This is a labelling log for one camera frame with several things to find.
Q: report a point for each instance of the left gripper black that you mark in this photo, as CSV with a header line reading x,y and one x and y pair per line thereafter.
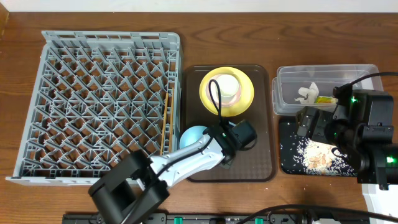
x,y
226,154

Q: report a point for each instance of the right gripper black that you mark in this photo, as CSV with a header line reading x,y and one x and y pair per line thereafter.
x,y
310,125

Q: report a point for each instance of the yellow green snack wrapper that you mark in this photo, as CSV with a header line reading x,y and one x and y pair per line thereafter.
x,y
325,100

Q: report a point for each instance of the white tissue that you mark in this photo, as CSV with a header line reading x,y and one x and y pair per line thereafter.
x,y
308,95

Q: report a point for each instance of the light blue bowl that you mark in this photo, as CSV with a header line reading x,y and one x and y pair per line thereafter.
x,y
191,135

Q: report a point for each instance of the cream cup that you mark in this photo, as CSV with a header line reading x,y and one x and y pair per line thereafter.
x,y
228,84

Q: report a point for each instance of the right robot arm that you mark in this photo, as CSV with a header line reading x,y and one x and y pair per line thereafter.
x,y
360,129

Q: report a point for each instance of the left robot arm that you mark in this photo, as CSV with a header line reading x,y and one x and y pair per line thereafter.
x,y
137,185

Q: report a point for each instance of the black waste tray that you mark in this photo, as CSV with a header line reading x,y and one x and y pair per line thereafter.
x,y
289,155

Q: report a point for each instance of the grey dishwasher rack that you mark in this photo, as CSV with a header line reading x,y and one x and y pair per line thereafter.
x,y
98,96

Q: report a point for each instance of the spilled rice pile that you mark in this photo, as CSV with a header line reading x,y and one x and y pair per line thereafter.
x,y
317,158

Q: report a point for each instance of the clear plastic container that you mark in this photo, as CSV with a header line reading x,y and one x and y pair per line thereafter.
x,y
289,79

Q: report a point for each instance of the yellow plate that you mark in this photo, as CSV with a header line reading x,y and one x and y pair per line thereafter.
x,y
246,97

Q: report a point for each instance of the brown plastic serving tray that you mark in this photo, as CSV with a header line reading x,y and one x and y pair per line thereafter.
x,y
254,165

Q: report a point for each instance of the pink small plate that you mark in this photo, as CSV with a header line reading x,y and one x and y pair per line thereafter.
x,y
212,90

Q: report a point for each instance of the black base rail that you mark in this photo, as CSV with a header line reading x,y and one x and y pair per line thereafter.
x,y
276,218

